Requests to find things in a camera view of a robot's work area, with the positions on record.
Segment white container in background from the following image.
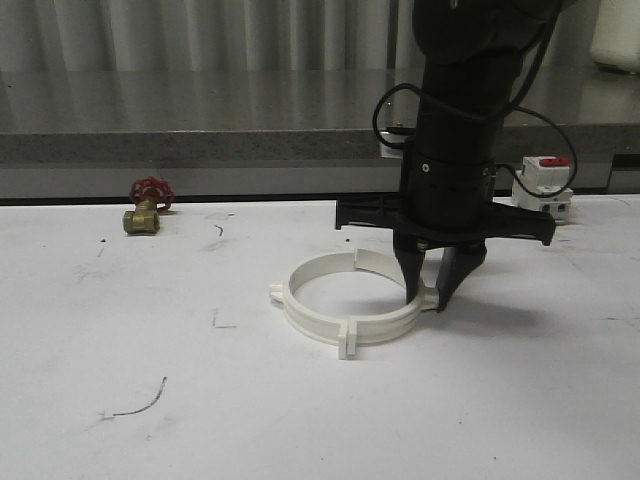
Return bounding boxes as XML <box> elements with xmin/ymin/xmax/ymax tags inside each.
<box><xmin>590</xmin><ymin>0</ymin><xmax>639</xmax><ymax>74</ymax></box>

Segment grey stone counter slab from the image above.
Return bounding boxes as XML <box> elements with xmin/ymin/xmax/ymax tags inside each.
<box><xmin>1</xmin><ymin>67</ymin><xmax>639</xmax><ymax>180</ymax></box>

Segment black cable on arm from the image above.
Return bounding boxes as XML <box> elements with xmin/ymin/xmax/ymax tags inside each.
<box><xmin>372</xmin><ymin>0</ymin><xmax>579</xmax><ymax>204</ymax></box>

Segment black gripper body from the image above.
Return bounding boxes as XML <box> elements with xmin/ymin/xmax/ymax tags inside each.
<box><xmin>335</xmin><ymin>144</ymin><xmax>556</xmax><ymax>248</ymax></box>

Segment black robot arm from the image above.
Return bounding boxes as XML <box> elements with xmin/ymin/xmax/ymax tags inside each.
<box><xmin>336</xmin><ymin>1</ymin><xmax>566</xmax><ymax>309</ymax></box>

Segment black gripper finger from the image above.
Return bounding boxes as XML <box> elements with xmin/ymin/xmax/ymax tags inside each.
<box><xmin>436</xmin><ymin>243</ymin><xmax>487</xmax><ymax>312</ymax></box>
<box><xmin>393</xmin><ymin>234</ymin><xmax>426</xmax><ymax>303</ymax></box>

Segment white circuit breaker red switch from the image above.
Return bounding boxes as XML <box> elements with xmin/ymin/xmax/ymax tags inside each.
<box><xmin>511</xmin><ymin>156</ymin><xmax>573</xmax><ymax>224</ymax></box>

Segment white half-ring pipe clamp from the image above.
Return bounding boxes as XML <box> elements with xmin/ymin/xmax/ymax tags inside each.
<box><xmin>269</xmin><ymin>251</ymin><xmax>357</xmax><ymax>360</ymax></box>

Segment brass valve red handwheel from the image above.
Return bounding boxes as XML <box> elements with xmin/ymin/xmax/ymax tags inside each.
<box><xmin>123</xmin><ymin>176</ymin><xmax>175</xmax><ymax>235</ymax></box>

